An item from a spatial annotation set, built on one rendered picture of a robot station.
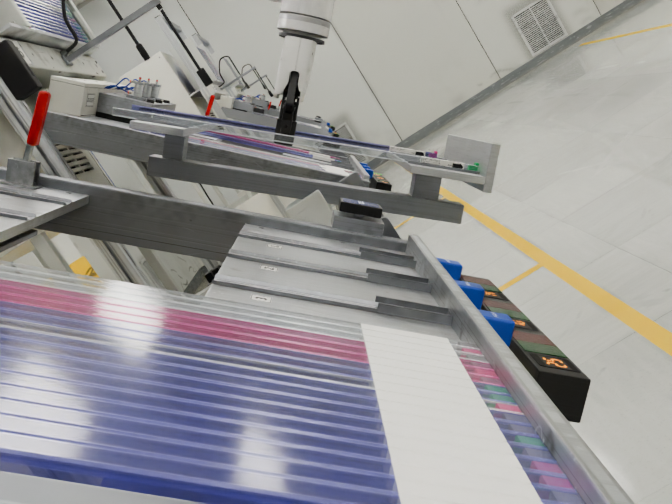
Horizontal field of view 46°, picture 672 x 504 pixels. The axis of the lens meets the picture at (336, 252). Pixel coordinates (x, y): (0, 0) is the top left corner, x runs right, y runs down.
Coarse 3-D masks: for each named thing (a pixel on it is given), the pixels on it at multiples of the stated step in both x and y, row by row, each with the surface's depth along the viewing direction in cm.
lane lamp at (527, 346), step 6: (522, 342) 65; (528, 342) 65; (528, 348) 63; (534, 348) 64; (540, 348) 64; (546, 348) 64; (552, 348) 65; (558, 348) 65; (546, 354) 63; (552, 354) 63; (558, 354) 63; (564, 354) 63
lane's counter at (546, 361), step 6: (534, 354) 62; (540, 360) 60; (546, 360) 61; (552, 360) 61; (558, 360) 61; (564, 360) 62; (546, 366) 59; (552, 366) 59; (558, 366) 60; (564, 366) 60; (570, 366) 60
